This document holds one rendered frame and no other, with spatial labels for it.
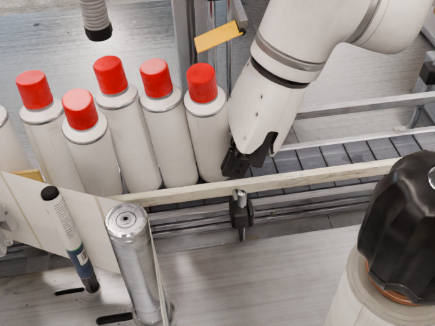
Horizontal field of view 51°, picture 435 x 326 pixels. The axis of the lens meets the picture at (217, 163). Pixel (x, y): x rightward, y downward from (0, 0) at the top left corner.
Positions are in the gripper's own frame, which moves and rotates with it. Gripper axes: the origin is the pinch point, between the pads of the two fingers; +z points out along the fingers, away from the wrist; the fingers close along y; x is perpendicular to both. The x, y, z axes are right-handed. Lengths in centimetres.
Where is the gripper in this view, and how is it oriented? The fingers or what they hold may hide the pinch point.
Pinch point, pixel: (235, 163)
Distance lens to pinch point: 62.4
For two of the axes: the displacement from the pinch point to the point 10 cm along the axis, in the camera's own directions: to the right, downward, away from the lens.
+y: 1.8, 6.8, -7.1
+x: 9.3, 1.2, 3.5
